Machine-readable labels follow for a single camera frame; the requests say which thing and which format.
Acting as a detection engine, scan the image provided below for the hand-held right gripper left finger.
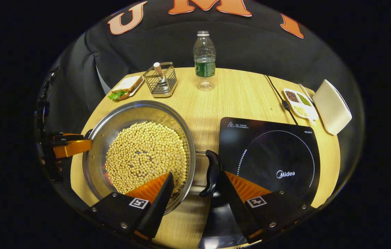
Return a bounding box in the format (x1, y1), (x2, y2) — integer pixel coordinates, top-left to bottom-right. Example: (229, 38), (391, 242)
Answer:
(84, 172), (174, 239)

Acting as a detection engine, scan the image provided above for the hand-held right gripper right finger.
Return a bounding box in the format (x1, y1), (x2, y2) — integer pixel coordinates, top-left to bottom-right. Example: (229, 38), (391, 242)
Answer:
(218, 170), (317, 244)

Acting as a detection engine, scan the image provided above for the steel pot with black handles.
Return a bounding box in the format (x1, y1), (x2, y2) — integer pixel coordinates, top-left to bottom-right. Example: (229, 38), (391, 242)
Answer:
(82, 100), (222, 215)

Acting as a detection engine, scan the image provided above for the black induction cooktop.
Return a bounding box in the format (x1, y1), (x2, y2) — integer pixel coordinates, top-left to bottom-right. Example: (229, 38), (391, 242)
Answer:
(198, 117), (321, 249)

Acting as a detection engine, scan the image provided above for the pile of soybeans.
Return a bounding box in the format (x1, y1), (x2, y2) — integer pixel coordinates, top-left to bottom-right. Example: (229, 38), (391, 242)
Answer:
(105, 121), (188, 199)

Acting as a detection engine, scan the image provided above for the sandwich on white plate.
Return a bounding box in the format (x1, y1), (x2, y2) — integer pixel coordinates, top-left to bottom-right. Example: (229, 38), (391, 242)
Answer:
(108, 75), (145, 101)

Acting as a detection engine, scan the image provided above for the white divided dish with beans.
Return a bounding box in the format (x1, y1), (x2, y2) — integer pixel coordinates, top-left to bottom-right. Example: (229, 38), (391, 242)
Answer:
(283, 88), (319, 122)

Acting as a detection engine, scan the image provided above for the white toaster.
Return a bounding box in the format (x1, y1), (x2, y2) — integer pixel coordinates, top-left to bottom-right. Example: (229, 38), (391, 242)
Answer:
(312, 79), (352, 136)

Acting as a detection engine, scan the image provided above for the clear plastic water bottle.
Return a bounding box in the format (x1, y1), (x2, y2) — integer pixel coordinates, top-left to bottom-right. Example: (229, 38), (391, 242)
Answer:
(193, 31), (217, 91)

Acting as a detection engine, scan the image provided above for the wire mesh holder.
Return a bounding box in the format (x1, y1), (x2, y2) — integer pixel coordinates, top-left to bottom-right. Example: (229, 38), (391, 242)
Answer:
(143, 62), (178, 98)

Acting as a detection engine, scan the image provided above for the black power cable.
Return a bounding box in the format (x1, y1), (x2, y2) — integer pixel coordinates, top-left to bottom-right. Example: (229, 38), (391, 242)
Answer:
(264, 74), (299, 126)

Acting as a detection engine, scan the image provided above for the white toaster cable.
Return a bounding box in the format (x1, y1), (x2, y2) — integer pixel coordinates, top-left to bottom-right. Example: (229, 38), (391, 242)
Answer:
(298, 84), (315, 101)

